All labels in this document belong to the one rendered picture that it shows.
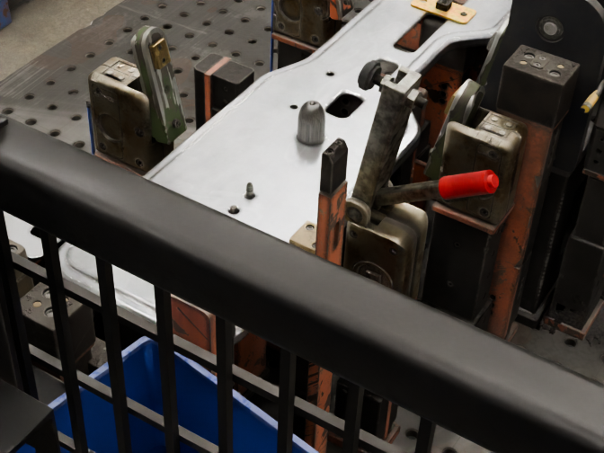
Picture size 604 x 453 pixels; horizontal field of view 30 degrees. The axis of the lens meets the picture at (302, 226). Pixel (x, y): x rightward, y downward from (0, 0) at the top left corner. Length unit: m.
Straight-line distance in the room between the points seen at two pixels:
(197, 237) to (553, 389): 0.12
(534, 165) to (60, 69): 0.94
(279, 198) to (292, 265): 0.87
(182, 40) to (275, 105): 0.69
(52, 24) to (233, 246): 3.09
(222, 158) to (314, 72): 0.20
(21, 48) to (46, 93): 1.43
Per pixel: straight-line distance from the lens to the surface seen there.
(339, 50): 1.45
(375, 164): 1.06
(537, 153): 1.28
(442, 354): 0.32
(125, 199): 0.37
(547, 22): 1.27
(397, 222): 1.11
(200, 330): 0.83
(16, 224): 1.20
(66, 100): 1.89
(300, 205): 1.20
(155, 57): 1.26
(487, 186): 1.03
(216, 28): 2.05
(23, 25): 3.44
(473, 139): 1.22
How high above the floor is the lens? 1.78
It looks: 42 degrees down
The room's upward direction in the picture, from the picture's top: 3 degrees clockwise
